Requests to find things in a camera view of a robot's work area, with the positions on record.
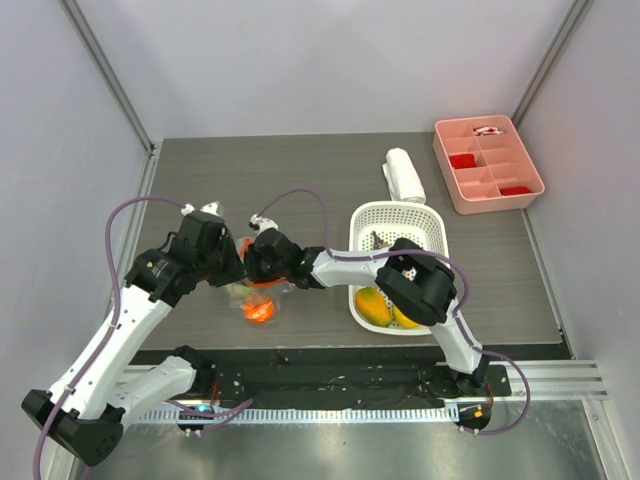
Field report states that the yellow green fake mango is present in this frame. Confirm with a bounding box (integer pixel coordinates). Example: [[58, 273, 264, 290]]
[[354, 287, 393, 328]]

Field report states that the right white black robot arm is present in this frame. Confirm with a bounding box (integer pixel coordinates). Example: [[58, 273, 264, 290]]
[[243, 228, 490, 395]]

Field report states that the rolled white towel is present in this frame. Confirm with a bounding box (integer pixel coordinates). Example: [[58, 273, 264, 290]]
[[382, 148, 426, 204]]

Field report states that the yellow fake fruit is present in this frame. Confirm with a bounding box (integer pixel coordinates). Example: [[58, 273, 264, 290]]
[[392, 306, 420, 329]]

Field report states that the red block in tray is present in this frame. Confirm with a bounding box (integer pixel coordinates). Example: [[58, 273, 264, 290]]
[[449, 153, 477, 170], [499, 185, 533, 196]]

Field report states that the purple cable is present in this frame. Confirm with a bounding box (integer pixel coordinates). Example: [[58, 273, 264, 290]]
[[32, 195, 256, 480], [252, 188, 531, 436]]

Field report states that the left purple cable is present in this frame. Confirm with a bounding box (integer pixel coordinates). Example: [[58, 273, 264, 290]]
[[32, 195, 256, 480]]

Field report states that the red white item in tray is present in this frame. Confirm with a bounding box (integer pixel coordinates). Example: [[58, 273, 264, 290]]
[[472, 125, 505, 137]]

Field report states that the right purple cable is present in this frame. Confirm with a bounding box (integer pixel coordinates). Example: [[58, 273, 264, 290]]
[[252, 188, 531, 436]]

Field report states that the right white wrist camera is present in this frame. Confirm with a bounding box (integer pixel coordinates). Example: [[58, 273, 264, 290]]
[[249, 214, 279, 236]]

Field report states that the clear zip top bag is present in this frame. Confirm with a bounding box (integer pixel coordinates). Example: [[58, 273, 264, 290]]
[[227, 234, 294, 326]]

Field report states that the white slotted cable duct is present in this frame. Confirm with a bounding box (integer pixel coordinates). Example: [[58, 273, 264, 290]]
[[136, 404, 459, 427]]

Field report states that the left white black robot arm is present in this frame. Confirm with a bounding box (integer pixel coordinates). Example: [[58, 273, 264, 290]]
[[21, 202, 245, 467]]

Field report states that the pink divided organizer tray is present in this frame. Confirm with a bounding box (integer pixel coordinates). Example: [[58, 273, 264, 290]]
[[433, 114, 545, 215]]

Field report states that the white perforated plastic basket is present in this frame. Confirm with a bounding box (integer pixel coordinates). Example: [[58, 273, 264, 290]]
[[348, 200, 449, 335]]

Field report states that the green fake vegetable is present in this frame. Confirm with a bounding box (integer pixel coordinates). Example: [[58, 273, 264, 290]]
[[228, 282, 254, 298]]

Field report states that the orange fake fruit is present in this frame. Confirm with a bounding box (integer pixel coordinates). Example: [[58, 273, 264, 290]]
[[243, 295, 277, 325]]

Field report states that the brown fake grape bunch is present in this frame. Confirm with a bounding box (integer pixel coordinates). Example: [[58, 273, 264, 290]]
[[371, 231, 390, 250]]

